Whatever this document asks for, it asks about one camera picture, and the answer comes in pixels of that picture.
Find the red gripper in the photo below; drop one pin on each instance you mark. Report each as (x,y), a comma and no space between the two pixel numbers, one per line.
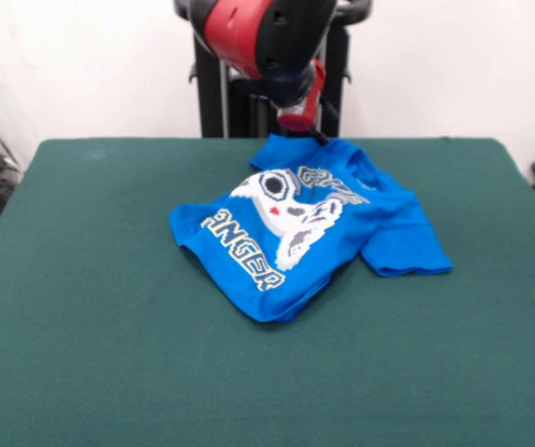
(305,112)

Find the blue game-controller print t-shirt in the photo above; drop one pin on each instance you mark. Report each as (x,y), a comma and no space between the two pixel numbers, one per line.
(388,233)

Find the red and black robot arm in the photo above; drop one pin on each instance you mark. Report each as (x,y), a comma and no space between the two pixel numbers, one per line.
(267,42)

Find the dark green table cloth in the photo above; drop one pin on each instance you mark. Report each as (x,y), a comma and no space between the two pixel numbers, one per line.
(86,326)

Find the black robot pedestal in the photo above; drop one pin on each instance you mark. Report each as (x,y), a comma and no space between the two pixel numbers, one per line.
(207,93)

